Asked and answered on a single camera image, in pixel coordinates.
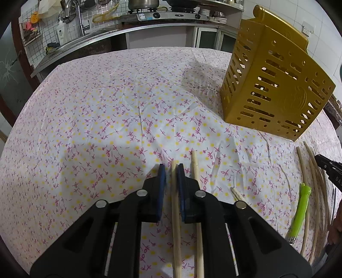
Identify white soap bottle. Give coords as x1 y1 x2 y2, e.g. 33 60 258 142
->
56 20 69 46

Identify gas stove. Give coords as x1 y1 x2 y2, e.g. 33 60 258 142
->
119 7 209 23

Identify wooden chopstick beside gripper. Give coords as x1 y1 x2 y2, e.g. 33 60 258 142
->
191 150 205 278

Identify green handled utensil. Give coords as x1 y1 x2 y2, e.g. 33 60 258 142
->
287 183 305 245

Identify gold plastic utensil holder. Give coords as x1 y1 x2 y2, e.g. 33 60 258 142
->
220 5 336 141

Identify black wok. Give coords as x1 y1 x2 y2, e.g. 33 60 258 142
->
166 0 199 9

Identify wall power socket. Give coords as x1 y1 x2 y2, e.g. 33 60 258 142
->
301 21 314 37

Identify floral pink tablecloth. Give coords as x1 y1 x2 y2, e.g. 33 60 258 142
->
1 47 341 273

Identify person right hand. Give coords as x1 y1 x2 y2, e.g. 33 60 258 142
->
327 200 342 245

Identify kitchen counter with cabinets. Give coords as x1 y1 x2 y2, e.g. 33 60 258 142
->
31 21 238 77

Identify short wooden chopstick tip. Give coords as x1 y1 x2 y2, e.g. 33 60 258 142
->
230 187 247 203

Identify steel sink faucet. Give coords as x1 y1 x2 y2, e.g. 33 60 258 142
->
59 0 85 37

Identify steel cooking pot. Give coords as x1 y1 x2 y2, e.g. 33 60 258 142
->
128 0 159 10

